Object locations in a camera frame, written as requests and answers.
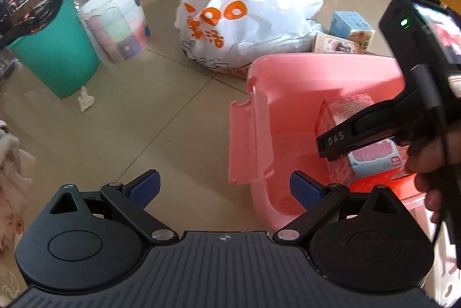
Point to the black cloth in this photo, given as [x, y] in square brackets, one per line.
[54, 5]

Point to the pink plastic bin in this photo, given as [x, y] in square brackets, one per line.
[288, 92]

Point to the fluffy beige cloth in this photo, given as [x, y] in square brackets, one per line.
[12, 185]

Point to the white pastel patterned bucket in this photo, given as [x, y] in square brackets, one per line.
[115, 30]

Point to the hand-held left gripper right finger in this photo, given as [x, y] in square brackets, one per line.
[304, 187]

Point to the crumpled white tissue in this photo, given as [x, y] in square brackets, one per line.
[85, 100]

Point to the red packet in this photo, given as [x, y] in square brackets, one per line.
[381, 182]

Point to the light blue carton box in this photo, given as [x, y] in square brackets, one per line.
[347, 23]

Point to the white orange printed plastic bag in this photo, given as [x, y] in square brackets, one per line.
[245, 27]

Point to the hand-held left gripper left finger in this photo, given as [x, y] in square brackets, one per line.
[146, 186]

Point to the person's right hand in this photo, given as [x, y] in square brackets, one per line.
[434, 156]

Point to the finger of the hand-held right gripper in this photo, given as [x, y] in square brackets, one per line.
[363, 128]

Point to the pale pink plastic container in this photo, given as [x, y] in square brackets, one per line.
[446, 257]

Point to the teal plastic bucket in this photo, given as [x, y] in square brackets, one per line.
[54, 56]

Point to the beige printed box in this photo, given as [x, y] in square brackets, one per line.
[331, 43]

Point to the white pink tissue packet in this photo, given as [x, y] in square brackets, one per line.
[372, 158]

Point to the pink printed box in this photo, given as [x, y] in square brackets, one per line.
[342, 111]

